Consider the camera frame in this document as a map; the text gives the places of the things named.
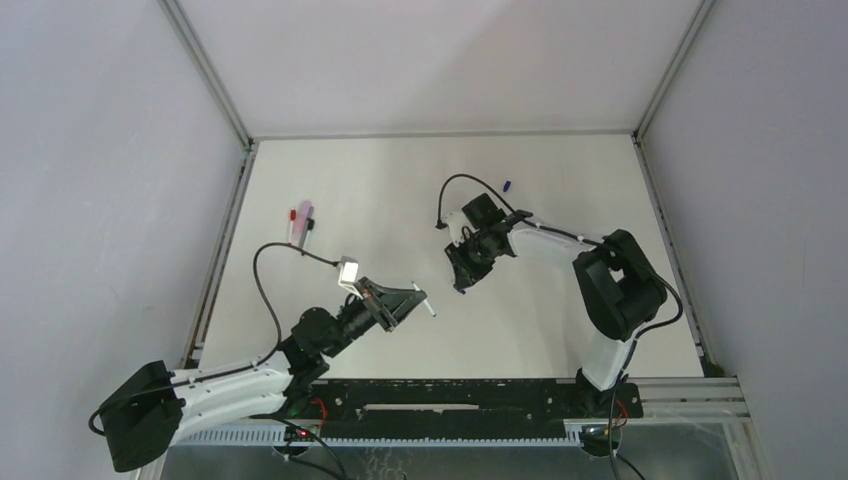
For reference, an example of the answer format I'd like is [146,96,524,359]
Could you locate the white pen blue end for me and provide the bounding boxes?
[411,281,437,318]

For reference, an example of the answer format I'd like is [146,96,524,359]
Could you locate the grey pen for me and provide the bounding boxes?
[297,206,314,249]

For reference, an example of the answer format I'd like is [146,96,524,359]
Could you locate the pink highlighter pen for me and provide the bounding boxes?
[293,200,312,236]

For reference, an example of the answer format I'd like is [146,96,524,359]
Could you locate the white pen red end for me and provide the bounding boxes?
[286,216,297,244]

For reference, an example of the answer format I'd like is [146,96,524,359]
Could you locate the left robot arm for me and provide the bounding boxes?
[92,277,428,473]

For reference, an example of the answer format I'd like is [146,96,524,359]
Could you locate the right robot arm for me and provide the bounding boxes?
[436,194,668,392]

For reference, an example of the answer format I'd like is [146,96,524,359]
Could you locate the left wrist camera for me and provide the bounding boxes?
[337,256,359,295]

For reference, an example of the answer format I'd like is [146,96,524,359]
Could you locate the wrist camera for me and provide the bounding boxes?
[440,211,476,247]
[337,256,359,295]

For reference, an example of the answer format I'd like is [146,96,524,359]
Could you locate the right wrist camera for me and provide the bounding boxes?
[440,211,476,247]

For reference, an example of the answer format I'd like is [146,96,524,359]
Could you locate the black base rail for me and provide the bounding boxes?
[267,378,644,442]

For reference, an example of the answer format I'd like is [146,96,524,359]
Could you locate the left camera cable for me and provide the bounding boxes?
[87,242,342,439]

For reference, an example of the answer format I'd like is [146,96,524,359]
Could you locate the aluminium frame rails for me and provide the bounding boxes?
[134,377,769,479]

